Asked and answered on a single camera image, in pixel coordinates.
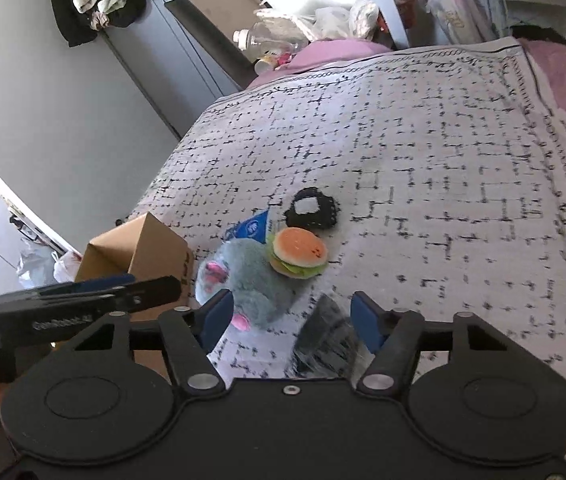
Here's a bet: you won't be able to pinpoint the white black-patterned blanket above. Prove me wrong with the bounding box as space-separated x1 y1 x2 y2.
133 42 566 478

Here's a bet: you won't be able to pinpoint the black cloth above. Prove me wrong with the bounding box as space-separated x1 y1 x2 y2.
508 24 566 46

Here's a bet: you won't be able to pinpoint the dark grey fuzzy plush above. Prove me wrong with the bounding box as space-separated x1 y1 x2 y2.
285 294 379 381

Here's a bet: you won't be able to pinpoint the plastic packets under desk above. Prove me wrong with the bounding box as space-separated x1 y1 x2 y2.
393 0 486 43

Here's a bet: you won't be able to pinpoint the white plastic bag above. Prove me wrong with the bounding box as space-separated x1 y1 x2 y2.
52 250 84 283

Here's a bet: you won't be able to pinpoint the hanging clothes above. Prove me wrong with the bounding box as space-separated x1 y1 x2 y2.
43 0 146 48

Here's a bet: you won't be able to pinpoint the grey door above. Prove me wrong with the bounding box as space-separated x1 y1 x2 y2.
98 0 244 141

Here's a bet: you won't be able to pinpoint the brown cardboard box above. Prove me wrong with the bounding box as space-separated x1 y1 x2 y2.
53 211 195 381

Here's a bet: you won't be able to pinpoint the clear plastic bottle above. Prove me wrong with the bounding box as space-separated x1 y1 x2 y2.
233 20 309 63

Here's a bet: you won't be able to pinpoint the clear plastic bag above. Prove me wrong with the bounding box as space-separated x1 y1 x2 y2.
194 237 321 332

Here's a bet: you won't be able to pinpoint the plush hamburger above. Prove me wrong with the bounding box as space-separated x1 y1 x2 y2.
269 226 329 280

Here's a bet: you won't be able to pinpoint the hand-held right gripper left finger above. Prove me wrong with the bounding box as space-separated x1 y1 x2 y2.
58 289 235 396

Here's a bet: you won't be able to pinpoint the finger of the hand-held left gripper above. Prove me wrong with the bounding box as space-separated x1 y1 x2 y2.
113 276 182 313
16 273 137 303

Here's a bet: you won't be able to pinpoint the tall cardboard box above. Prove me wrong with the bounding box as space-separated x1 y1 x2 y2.
163 0 269 88

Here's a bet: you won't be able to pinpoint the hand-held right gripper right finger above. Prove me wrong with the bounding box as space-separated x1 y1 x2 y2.
350 291 516 396

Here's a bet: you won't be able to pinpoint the black pouch with white patch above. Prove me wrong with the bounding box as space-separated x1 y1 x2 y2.
283 186 340 231

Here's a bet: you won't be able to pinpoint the pile of plastic bags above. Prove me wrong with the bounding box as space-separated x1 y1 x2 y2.
308 0 381 41

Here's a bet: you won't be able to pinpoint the blue tissue packet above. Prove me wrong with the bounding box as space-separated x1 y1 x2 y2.
223 211 278 246

